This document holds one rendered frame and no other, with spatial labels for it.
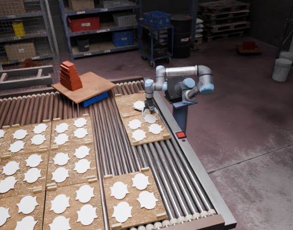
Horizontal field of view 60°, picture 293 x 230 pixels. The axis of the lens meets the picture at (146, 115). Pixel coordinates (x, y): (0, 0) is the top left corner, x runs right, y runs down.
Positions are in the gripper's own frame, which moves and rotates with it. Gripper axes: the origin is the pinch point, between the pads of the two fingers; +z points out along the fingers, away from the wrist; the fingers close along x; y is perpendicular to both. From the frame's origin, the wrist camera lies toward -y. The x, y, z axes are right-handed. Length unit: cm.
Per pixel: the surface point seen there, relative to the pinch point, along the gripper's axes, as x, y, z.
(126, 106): 16.6, 30.0, 2.8
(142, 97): -4.0, 41.7, 2.5
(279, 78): -316, 177, 86
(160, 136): -1.2, -26.8, 4.0
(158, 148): 5.2, -39.8, 6.0
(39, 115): 101, 42, 5
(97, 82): 39, 72, -8
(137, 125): 14.5, -6.4, 2.8
